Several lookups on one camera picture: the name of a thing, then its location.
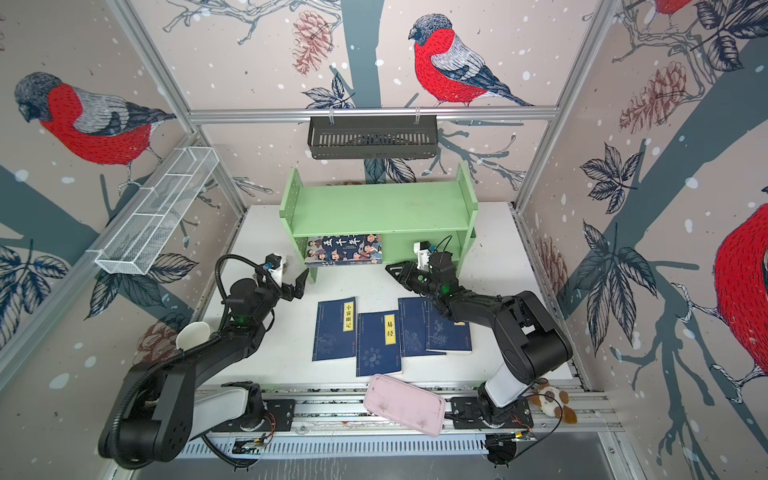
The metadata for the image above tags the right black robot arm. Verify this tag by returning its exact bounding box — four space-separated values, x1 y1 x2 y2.
385 251 573 425

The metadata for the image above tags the black hanging wire basket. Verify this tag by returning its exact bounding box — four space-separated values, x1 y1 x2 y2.
307 115 439 160

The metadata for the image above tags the colourful illustrated history book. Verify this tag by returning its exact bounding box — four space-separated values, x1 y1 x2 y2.
304 234 383 266

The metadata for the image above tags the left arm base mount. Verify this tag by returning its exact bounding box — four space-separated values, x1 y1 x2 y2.
212 399 296 433

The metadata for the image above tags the blue book centre yellow label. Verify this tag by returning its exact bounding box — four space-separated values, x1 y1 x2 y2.
356 310 402 377

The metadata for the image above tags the pink plastic case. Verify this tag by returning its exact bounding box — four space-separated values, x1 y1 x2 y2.
363 374 446 437

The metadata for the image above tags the white mesh wall tray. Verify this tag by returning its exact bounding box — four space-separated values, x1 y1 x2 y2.
95 146 219 275

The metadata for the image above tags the blue book yellow label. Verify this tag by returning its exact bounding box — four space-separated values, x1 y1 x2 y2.
356 310 402 377
426 315 472 353
312 297 357 362

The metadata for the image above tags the plush toy brown white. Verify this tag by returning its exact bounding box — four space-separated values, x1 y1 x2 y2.
527 379 578 425

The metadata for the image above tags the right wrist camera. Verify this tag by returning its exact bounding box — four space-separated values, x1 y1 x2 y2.
413 241 434 270

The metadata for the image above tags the blue book left yellow label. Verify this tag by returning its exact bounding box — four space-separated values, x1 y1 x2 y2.
312 297 357 362

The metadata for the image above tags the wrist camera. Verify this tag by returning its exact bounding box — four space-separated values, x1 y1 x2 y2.
413 241 434 270
263 253 286 287

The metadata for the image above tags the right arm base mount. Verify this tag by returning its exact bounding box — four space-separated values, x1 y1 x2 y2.
445 397 533 430

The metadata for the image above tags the green wooden two-tier shelf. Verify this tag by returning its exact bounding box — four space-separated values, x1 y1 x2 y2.
279 164 479 271

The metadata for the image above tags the blue book plain cover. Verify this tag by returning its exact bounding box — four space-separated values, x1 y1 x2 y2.
398 297 441 358

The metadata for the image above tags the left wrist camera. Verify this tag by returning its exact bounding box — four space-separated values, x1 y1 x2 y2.
263 253 286 287

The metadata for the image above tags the blue book right yellow label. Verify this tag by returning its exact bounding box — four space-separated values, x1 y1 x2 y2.
426 315 472 353

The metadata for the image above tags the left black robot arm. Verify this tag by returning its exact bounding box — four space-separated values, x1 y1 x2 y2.
97 254 310 470

